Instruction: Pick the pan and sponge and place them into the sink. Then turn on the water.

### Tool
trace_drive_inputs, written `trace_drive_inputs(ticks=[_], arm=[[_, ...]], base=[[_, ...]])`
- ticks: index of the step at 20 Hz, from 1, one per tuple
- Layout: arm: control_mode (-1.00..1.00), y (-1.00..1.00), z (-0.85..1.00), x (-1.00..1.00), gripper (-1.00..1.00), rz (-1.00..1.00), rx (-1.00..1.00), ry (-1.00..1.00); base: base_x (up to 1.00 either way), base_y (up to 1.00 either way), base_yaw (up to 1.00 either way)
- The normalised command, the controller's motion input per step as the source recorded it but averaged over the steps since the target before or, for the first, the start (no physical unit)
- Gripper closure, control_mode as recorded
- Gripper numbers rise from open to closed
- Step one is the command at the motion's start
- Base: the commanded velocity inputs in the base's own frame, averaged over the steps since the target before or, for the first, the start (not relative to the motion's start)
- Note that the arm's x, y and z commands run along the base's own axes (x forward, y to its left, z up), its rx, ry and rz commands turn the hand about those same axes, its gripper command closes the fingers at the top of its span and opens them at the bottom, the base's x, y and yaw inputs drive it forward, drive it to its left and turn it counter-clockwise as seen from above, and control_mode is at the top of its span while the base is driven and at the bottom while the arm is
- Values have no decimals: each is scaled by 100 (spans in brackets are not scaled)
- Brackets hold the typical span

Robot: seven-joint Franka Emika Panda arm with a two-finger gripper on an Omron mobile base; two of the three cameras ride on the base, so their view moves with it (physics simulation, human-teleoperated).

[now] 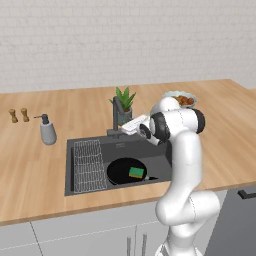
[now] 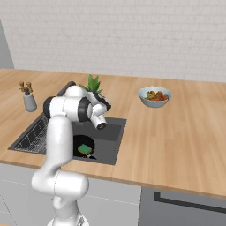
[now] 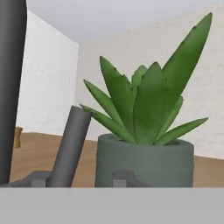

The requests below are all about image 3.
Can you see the dark grey tap spout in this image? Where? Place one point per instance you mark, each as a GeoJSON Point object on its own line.
{"type": "Point", "coordinates": [10, 87]}

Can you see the tan sponge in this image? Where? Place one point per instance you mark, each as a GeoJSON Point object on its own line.
{"type": "Point", "coordinates": [18, 137]}

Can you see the green plant in grey pot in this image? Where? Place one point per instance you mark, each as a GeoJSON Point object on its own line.
{"type": "Point", "coordinates": [145, 163]}

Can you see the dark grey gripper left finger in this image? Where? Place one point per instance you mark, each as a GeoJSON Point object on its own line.
{"type": "Point", "coordinates": [35, 176]}

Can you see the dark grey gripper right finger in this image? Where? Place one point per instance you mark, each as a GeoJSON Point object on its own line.
{"type": "Point", "coordinates": [122, 176]}

